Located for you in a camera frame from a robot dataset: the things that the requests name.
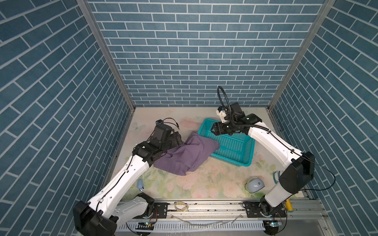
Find purple trousers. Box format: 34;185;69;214
154;131;220;176

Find white slotted cable duct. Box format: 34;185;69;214
116;220;265;233

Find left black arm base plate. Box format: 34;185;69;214
134;202;168;219

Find grey computer mouse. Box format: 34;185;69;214
245;177;265;194

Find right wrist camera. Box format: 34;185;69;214
216;106;229;123

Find teal plastic mesh basket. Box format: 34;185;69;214
197;119;255;167

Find aluminium front rail frame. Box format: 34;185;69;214
113;198;337;236

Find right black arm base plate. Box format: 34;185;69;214
241;201;287;218

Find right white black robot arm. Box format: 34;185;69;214
211;103;315;217

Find blue garden rake yellow handle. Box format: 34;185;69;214
273;171;294;212

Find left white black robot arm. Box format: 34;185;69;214
73;121;182;236

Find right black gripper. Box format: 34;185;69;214
209;120;236;135

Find beige rubber band loop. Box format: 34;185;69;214
174;201;189;212

